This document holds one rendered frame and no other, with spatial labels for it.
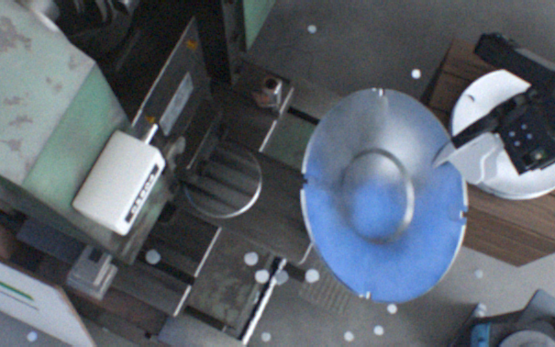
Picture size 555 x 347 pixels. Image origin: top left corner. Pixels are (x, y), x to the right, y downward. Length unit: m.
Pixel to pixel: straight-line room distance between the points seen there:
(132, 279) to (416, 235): 0.49
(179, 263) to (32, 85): 0.74
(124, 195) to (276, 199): 0.58
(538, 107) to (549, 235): 0.87
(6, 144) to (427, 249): 0.59
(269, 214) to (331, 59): 1.01
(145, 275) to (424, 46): 1.22
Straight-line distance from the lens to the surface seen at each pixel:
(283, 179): 1.12
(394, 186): 0.93
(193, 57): 0.85
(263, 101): 1.16
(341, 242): 1.02
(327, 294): 1.72
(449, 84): 1.69
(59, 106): 0.48
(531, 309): 1.51
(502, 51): 0.84
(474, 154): 0.84
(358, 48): 2.08
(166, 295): 1.18
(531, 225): 1.65
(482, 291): 1.96
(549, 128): 0.81
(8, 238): 1.35
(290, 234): 1.10
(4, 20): 0.47
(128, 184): 0.56
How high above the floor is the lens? 1.87
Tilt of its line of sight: 75 degrees down
